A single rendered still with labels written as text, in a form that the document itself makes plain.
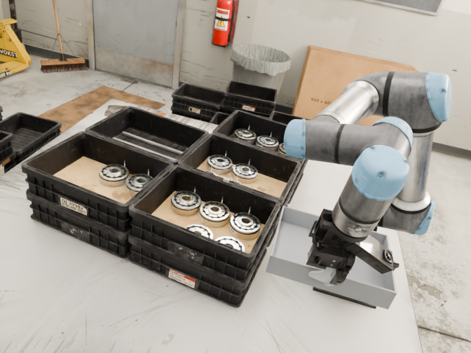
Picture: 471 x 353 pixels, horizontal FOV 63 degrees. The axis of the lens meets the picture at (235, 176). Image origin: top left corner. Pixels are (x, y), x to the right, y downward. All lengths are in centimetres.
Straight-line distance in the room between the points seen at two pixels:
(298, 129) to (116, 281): 79
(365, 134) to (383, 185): 13
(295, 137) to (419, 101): 40
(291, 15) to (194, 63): 113
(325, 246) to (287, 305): 58
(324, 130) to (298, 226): 38
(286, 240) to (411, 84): 48
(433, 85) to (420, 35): 314
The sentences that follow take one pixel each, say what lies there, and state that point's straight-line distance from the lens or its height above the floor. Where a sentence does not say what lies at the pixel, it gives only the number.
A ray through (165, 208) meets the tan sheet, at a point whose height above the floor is 83.
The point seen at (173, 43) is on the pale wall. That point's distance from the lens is 438.
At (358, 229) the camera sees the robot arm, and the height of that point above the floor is 129.
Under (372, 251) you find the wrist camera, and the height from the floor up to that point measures 122.
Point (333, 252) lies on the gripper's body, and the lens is 74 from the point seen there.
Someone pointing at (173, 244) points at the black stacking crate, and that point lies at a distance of 117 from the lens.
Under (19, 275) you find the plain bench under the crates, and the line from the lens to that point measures 135.
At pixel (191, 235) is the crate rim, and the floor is 93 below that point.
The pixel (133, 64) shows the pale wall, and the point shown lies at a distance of 464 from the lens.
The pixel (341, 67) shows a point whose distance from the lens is 399.
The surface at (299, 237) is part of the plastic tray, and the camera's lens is 100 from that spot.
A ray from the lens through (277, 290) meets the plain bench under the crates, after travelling 132.
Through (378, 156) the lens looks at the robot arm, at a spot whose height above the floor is 142.
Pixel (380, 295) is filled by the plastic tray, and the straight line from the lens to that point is 90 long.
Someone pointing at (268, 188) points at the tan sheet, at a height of 83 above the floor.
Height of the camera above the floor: 167
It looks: 33 degrees down
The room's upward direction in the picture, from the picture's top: 11 degrees clockwise
